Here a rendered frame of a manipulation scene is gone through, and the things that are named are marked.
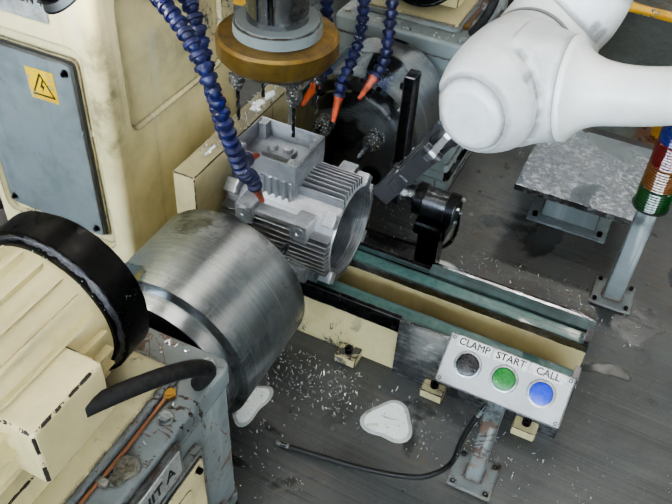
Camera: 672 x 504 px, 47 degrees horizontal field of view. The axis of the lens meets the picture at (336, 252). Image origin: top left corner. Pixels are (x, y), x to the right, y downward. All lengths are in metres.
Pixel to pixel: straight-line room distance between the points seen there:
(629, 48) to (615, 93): 3.65
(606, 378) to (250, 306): 0.70
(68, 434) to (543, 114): 0.52
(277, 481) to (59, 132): 0.63
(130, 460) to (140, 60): 0.63
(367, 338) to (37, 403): 0.75
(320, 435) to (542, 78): 0.74
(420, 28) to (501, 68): 0.87
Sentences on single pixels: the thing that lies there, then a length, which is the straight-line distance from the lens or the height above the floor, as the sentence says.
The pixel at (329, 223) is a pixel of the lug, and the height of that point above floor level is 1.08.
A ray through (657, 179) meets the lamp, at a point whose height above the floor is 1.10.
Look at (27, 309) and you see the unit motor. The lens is 0.73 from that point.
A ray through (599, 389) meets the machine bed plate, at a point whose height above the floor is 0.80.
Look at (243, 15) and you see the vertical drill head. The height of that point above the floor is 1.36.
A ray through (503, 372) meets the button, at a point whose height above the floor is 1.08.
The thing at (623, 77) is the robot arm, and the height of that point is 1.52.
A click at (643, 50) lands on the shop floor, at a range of 4.42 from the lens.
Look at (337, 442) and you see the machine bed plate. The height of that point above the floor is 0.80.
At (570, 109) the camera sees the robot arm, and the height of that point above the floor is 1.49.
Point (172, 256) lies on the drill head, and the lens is 1.03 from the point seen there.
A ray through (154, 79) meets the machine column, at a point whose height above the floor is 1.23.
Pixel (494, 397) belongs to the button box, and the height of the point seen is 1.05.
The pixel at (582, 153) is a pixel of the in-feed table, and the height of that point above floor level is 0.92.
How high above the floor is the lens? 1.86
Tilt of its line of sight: 43 degrees down
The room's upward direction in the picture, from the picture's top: 4 degrees clockwise
